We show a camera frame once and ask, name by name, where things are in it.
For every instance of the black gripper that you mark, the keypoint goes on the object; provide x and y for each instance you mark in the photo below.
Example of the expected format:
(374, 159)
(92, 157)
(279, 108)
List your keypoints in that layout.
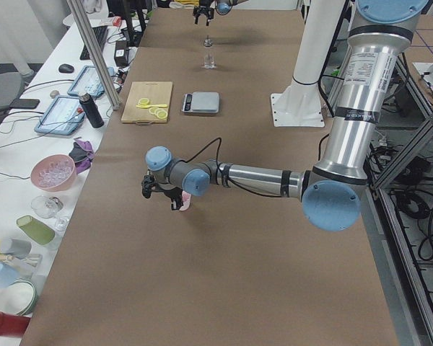
(167, 192)
(203, 6)

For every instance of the pink plastic cup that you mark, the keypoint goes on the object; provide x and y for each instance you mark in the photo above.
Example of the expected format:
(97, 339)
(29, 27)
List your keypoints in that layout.
(186, 201)

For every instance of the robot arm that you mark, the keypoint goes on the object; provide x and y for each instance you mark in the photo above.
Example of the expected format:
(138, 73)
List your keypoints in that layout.
(330, 192)
(222, 7)

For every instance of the digital kitchen scale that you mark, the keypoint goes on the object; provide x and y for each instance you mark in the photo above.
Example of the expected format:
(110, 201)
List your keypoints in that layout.
(202, 103)

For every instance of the green plastic cup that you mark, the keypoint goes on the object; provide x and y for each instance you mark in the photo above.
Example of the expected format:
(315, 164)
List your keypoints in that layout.
(36, 230)

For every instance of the grey plastic cup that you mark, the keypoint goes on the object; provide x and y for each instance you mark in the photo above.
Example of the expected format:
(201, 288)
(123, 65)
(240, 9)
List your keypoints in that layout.
(15, 247)

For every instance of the light blue plastic cup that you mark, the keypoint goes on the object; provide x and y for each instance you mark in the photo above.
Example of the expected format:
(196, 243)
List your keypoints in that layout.
(8, 275)

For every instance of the black power adapter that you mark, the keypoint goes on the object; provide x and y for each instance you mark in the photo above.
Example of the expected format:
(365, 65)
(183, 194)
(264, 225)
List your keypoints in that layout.
(121, 53)

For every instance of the bamboo cutting board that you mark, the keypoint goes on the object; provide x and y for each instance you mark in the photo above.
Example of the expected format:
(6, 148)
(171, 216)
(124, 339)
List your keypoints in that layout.
(159, 92)

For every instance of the yellow plastic knife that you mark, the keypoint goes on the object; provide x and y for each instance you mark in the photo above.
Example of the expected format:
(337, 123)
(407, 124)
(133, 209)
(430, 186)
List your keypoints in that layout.
(158, 106)

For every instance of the purple grey cloth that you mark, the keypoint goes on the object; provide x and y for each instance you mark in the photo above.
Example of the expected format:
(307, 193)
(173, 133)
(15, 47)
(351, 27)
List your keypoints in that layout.
(82, 154)

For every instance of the lemon slice under knife tip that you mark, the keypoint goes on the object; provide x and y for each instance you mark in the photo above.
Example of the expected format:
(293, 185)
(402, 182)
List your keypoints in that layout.
(143, 102)

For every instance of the black thermos bottle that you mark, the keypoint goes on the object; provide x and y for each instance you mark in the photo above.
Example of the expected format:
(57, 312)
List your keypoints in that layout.
(91, 111)

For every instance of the pink bowl with ice cubes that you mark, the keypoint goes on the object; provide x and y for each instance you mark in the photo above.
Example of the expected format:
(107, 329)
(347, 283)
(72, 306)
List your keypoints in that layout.
(54, 173)

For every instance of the clear wine glass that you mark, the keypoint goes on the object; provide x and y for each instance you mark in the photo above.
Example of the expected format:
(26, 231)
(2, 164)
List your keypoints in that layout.
(50, 208)

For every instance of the far blue tablet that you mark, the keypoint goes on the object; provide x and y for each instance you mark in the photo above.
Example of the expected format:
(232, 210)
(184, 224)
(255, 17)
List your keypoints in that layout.
(88, 81)

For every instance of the blue tablet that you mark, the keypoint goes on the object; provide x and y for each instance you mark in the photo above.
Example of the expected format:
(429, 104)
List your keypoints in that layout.
(88, 81)
(62, 118)

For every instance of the near blue tablet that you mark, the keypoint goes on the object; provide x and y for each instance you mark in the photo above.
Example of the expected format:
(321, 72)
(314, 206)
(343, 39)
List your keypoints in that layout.
(62, 118)

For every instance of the black computer mouse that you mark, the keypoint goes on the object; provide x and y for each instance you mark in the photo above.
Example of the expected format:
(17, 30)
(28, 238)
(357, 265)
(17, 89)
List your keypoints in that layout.
(66, 68)

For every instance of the white green rimmed bowl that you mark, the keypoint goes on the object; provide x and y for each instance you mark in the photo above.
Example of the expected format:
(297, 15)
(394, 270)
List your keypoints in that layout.
(19, 298)

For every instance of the black smartphone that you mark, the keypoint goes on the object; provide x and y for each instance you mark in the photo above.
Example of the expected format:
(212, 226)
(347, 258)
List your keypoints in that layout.
(25, 104)

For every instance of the red cylinder container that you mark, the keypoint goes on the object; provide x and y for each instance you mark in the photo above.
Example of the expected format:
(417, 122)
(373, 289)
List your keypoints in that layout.
(13, 325)

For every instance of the aluminium frame post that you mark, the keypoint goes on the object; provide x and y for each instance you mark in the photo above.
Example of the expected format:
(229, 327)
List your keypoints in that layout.
(90, 41)

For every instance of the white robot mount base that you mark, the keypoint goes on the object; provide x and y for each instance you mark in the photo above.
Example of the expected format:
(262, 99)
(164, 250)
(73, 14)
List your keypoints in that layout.
(299, 105)

